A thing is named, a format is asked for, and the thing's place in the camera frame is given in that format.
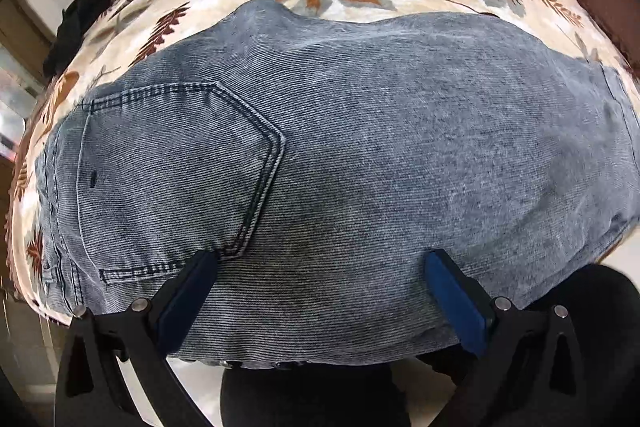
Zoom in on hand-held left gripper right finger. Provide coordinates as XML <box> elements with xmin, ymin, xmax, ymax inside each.
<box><xmin>423</xmin><ymin>249</ymin><xmax>589</xmax><ymax>427</ymax></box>

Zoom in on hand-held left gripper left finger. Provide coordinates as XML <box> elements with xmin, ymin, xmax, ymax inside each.
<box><xmin>55</xmin><ymin>250</ymin><xmax>220</xmax><ymax>427</ymax></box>

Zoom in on blue denim pants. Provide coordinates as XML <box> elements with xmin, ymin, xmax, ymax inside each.
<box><xmin>34</xmin><ymin>0</ymin><xmax>640</xmax><ymax>368</ymax></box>

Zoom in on wooden door with glass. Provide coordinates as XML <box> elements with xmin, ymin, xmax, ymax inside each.
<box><xmin>0</xmin><ymin>0</ymin><xmax>57</xmax><ymax>168</ymax></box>

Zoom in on black cloth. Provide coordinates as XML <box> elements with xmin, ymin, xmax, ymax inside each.
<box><xmin>43</xmin><ymin>0</ymin><xmax>121</xmax><ymax>78</ymax></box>

